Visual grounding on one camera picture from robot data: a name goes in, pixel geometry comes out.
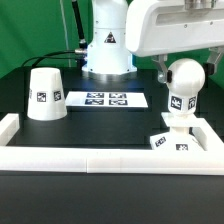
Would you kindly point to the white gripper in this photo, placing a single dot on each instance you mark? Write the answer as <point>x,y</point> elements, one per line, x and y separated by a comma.
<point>156,27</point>

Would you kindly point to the white lamp base with tags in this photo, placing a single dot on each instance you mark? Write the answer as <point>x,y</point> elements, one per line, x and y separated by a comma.
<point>178,138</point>

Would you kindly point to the white lamp shade with tags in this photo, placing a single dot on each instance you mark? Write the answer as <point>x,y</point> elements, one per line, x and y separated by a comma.
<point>46,100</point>

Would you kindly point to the white sheet with tags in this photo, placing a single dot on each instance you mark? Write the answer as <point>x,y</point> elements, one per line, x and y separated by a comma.
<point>106,99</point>

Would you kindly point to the white lamp bulb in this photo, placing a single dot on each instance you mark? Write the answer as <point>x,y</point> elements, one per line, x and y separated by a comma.
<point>188,78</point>

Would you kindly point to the white U-shaped frame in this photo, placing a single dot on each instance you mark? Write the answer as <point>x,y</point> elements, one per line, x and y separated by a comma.
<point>209,161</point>

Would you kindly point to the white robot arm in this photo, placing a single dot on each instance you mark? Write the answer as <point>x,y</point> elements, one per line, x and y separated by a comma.
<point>107,53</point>

